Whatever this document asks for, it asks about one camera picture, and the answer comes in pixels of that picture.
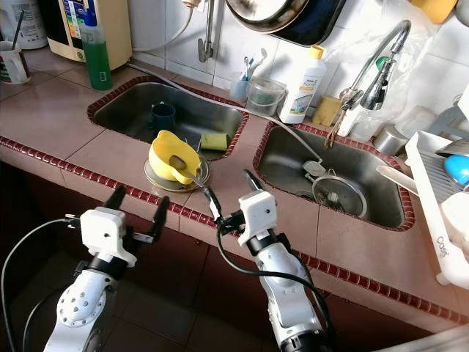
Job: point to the yellow plastic bowl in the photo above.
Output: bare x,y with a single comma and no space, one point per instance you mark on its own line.
161,158

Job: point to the chrome wall tap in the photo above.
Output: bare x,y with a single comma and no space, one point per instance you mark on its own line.
205,48

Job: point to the clear plastic measuring cup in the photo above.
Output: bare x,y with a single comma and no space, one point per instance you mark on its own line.
265,99

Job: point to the dark blue mug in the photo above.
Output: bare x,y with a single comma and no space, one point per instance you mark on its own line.
163,117

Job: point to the clear plastic tub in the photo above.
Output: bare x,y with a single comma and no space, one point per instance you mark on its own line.
418,122

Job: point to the yellow green scrub sponge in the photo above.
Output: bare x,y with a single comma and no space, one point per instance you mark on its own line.
215,141

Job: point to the white detergent bottle yellow cap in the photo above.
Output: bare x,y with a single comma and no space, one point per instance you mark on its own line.
300,92

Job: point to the white mug green print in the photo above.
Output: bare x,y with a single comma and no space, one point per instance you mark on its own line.
13,67

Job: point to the steel mixing bowl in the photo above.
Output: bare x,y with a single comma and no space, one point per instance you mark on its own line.
454,147

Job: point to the chrome pull-out faucet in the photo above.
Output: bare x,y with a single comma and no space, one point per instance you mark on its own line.
381,84

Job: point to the white ridged bar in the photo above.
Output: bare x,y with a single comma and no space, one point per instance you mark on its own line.
436,341

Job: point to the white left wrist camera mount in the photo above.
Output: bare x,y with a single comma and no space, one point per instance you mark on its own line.
106,235

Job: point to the beige water filter unit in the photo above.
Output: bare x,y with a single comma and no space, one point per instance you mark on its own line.
113,33

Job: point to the clear plastic bag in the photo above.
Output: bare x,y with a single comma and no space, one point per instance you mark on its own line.
432,73

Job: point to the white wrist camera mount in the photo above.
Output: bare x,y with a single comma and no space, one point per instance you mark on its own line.
256,213
106,235

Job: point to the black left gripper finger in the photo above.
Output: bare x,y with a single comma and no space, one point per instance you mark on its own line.
160,218
116,199

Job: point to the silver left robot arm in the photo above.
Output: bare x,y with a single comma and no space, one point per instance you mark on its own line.
80,315

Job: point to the plain yellow sponge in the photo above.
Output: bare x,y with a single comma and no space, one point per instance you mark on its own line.
326,110

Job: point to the blue plastic bowl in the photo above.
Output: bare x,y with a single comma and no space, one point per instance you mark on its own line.
458,170

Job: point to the steel spoon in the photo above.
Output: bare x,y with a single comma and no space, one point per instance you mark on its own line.
196,178

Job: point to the white toothbrush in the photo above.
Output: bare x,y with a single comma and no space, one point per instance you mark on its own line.
256,62

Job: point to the white ceramic mug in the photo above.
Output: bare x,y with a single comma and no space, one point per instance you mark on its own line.
458,216

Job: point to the round steel pan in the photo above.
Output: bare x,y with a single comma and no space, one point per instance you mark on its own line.
264,15

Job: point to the black pan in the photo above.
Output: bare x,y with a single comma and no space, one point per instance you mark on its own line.
330,26

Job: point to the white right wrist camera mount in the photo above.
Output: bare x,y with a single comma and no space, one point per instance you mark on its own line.
256,213

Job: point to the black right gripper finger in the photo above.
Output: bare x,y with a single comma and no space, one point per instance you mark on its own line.
253,182
213,205

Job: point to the white dish rack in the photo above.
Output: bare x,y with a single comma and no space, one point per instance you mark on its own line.
429,191

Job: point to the round steel strainer lid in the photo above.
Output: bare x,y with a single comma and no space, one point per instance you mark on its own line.
324,202

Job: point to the stainless steel dish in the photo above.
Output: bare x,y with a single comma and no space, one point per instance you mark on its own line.
157,185

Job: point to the clear toothbrush cup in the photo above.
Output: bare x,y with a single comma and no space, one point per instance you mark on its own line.
239,88

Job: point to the small steel cup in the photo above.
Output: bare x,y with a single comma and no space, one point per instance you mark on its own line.
390,139

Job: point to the green dish soap bottle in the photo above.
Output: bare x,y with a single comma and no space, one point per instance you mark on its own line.
97,62

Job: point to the cream rice paddle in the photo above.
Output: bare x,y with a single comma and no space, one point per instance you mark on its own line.
396,178

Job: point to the steel sink basin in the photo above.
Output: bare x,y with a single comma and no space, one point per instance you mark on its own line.
286,158
124,114

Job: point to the white plastic canister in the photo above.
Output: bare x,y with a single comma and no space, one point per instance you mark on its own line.
26,22

